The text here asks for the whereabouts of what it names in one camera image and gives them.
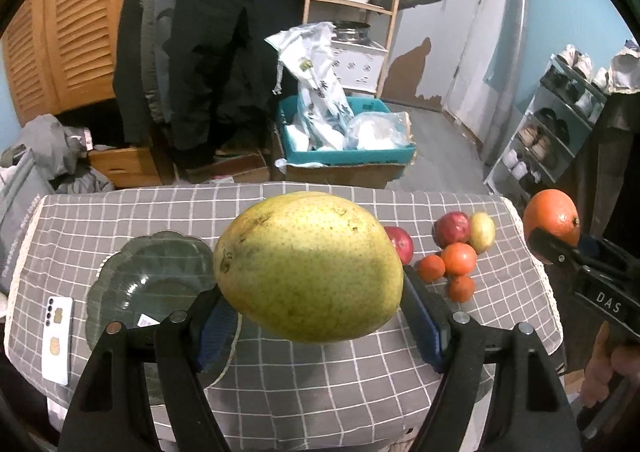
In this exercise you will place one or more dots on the wooden louvered cabinet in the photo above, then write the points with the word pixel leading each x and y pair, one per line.
pixel 75 32

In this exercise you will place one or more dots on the orange tangerine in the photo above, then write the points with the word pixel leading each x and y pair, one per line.
pixel 461 289
pixel 431 268
pixel 459 259

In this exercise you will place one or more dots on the grey shoe rack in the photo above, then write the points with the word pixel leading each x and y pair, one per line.
pixel 500 172

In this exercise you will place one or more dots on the green glass plate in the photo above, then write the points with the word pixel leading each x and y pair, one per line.
pixel 150 272

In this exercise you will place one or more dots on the white patterned cabinet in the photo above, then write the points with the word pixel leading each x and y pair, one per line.
pixel 362 64

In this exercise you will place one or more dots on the grey checked tablecloth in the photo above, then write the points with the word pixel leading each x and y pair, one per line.
pixel 325 382

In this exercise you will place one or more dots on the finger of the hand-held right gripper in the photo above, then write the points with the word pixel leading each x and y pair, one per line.
pixel 591 247
pixel 555 249

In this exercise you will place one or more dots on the flat cardboard box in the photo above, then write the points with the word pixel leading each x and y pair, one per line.
pixel 235 172

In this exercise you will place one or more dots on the small yellow pear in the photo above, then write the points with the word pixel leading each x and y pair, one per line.
pixel 483 232

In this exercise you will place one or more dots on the brown cardboard box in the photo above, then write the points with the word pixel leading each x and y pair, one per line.
pixel 340 177

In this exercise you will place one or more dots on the white door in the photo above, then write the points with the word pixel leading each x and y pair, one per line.
pixel 475 32

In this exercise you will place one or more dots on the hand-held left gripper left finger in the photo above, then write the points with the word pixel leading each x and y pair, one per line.
pixel 215 332

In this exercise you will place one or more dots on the grey fabric bag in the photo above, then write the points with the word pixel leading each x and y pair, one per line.
pixel 20 232

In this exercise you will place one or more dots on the pile of grey clothes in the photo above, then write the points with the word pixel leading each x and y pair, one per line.
pixel 55 142

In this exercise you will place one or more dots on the grey coat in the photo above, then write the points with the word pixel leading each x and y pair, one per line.
pixel 152 32

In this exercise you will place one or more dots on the clear plastic bag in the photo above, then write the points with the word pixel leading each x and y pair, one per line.
pixel 375 132

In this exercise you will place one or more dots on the large navel orange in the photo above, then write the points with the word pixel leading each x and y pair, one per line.
pixel 550 217

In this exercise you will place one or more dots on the black coat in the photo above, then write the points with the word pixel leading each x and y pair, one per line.
pixel 215 32

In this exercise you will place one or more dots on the person's right hand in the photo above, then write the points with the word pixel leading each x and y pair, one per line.
pixel 617 372

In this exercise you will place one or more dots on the red apple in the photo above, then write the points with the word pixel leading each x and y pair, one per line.
pixel 450 229
pixel 402 244

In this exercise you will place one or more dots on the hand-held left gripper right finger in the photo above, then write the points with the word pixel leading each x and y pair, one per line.
pixel 425 322

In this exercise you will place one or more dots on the steel pot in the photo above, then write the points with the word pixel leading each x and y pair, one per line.
pixel 350 32

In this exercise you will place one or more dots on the white smartphone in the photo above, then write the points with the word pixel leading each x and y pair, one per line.
pixel 57 342

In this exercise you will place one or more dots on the blue box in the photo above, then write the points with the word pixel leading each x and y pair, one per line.
pixel 350 157

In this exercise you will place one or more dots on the wooden drawer box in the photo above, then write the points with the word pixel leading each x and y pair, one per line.
pixel 125 167

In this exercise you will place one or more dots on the group of shoes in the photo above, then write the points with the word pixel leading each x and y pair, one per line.
pixel 540 142

